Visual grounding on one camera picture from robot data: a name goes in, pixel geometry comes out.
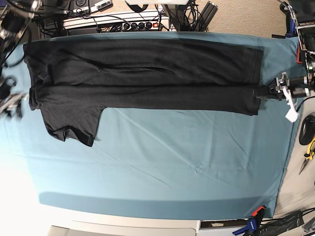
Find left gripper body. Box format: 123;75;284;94
269;72;310;100

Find blue orange clamp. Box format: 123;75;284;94
233;206;266;236

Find white table frame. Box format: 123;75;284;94
47;216;234;236

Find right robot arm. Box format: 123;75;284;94
0;0;42;119

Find yellow handled pliers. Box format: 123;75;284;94
299;138;315;175

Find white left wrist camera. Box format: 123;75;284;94
285;109;299;123

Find red black clamp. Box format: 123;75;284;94
296;46;303;64

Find black T-shirt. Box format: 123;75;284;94
23;39;264;147

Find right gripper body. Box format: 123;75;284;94
0;93;29;118

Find black electronics boxes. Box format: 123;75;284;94
56;0;113;15

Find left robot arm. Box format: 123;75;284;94
254;0;315;100

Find black computer mouse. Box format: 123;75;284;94
299;115;315;146

